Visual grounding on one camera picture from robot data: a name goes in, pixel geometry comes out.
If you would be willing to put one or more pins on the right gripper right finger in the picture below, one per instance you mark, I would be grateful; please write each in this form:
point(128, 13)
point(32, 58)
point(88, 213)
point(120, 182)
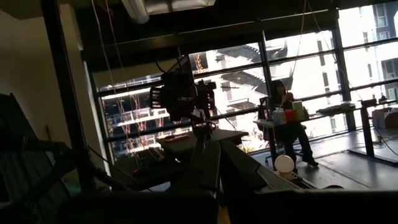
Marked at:
point(239, 168)

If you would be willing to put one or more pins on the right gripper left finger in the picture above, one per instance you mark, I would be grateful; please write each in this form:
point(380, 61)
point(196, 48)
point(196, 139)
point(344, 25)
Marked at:
point(205, 168)

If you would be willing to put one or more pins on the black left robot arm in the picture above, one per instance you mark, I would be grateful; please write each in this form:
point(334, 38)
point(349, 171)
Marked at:
point(203, 133)

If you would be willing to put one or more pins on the grey side table top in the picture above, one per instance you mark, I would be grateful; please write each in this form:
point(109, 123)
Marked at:
point(224, 135)

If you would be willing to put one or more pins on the white bulb table lamp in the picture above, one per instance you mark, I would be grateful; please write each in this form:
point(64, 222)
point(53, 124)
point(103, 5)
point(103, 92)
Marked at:
point(284, 163)

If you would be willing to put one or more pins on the black keyboard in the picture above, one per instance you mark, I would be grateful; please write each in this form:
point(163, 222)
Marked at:
point(150, 157)

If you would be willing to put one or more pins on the person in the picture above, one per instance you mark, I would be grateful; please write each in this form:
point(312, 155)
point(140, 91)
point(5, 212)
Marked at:
point(289, 133)

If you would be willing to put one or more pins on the white and blue carton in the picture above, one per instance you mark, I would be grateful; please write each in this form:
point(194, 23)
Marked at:
point(279, 117)

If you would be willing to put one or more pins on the black computer mouse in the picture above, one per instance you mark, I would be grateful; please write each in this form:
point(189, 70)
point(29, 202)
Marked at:
point(140, 171)

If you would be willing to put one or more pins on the red box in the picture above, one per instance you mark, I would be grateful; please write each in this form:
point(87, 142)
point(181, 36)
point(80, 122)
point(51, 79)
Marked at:
point(290, 116)

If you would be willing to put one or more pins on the pale green box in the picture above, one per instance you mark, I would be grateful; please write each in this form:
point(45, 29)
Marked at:
point(298, 110)

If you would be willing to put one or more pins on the black standing desk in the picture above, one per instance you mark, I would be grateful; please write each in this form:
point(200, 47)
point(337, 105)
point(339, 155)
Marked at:
point(367, 130)

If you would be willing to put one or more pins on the brown cardboard box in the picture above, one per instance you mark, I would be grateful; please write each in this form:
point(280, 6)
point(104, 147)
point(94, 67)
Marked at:
point(382, 119)

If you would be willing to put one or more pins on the black aluminium table frame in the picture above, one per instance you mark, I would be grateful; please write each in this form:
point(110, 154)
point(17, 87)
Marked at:
point(270, 179)

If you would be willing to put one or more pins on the white round air duct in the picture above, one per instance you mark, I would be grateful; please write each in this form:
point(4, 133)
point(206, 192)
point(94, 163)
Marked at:
point(136, 11)

